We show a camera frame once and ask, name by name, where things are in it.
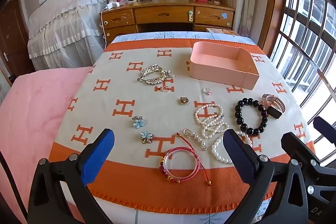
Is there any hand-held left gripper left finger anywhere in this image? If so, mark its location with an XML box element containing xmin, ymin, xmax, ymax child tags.
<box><xmin>28</xmin><ymin>128</ymin><xmax>115</xmax><ymax>224</ymax></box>

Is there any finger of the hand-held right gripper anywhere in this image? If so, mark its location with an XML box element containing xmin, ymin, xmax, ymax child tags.
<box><xmin>313</xmin><ymin>116</ymin><xmax>336</xmax><ymax>147</ymax></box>
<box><xmin>281</xmin><ymin>132</ymin><xmax>331</xmax><ymax>169</ymax></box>

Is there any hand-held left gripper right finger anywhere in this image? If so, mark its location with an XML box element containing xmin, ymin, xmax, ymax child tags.
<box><xmin>223</xmin><ymin>129</ymin><xmax>309</xmax><ymax>224</ymax></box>

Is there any white pearl bracelet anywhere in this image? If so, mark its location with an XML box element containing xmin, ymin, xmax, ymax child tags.
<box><xmin>211</xmin><ymin>130</ymin><xmax>254</xmax><ymax>164</ymax></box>

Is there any pink smartwatch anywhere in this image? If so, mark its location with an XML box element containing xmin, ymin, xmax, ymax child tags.
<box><xmin>262</xmin><ymin>93</ymin><xmax>286</xmax><ymax>119</ymax></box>

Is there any pearl pin brooch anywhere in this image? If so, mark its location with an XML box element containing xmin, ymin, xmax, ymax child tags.
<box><xmin>183</xmin><ymin>128</ymin><xmax>208</xmax><ymax>151</ymax></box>

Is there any clear glass bangle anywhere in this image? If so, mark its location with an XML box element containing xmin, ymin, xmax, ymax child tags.
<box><xmin>166</xmin><ymin>154</ymin><xmax>201</xmax><ymax>179</ymax></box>

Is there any black bead bracelet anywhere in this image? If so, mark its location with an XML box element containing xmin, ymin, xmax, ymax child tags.
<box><xmin>234</xmin><ymin>98</ymin><xmax>269</xmax><ymax>136</ymax></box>

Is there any long pearl strand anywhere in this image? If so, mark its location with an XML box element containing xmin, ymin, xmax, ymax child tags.
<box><xmin>194</xmin><ymin>104</ymin><xmax>230</xmax><ymax>139</ymax></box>

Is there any red cord bracelet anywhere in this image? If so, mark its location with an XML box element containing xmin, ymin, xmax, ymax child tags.
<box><xmin>159</xmin><ymin>132</ymin><xmax>213</xmax><ymax>186</ymax></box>

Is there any pink box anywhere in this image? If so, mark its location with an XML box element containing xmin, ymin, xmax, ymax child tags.
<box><xmin>189</xmin><ymin>42</ymin><xmax>260</xmax><ymax>90</ymax></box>

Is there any blue flower earring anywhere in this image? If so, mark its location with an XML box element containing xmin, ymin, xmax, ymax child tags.
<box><xmin>132</xmin><ymin>115</ymin><xmax>145</xmax><ymax>129</ymax></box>
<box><xmin>140</xmin><ymin>131</ymin><xmax>154</xmax><ymax>145</ymax></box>

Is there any orange beige printed blanket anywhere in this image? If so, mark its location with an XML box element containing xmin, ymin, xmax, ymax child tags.
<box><xmin>49</xmin><ymin>35</ymin><xmax>319</xmax><ymax>215</ymax></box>

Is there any pink blanket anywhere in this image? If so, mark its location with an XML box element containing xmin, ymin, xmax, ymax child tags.
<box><xmin>0</xmin><ymin>70</ymin><xmax>92</xmax><ymax>224</ymax></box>

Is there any light blue printed bedsheet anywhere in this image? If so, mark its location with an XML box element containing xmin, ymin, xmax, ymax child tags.
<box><xmin>93</xmin><ymin>31</ymin><xmax>271</xmax><ymax>224</ymax></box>

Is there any window with metal grille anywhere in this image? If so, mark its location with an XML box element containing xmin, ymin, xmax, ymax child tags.
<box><xmin>270</xmin><ymin>0</ymin><xmax>336</xmax><ymax>146</ymax></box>

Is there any magazine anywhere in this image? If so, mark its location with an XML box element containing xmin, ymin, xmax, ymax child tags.
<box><xmin>206</xmin><ymin>28</ymin><xmax>239</xmax><ymax>36</ymax></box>

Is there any white lace furniture cover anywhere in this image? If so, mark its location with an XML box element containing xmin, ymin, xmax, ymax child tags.
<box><xmin>28</xmin><ymin>0</ymin><xmax>109</xmax><ymax>69</ymax></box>

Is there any brown wooden door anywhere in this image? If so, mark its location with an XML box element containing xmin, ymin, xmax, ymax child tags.
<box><xmin>0</xmin><ymin>0</ymin><xmax>36</xmax><ymax>85</ymax></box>

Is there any wooden desk with drawers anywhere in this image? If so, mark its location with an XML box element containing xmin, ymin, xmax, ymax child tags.
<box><xmin>101</xmin><ymin>0</ymin><xmax>235</xmax><ymax>43</ymax></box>

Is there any white power cable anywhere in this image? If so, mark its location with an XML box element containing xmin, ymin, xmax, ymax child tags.
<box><xmin>99</xmin><ymin>6</ymin><xmax>109</xmax><ymax>47</ymax></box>

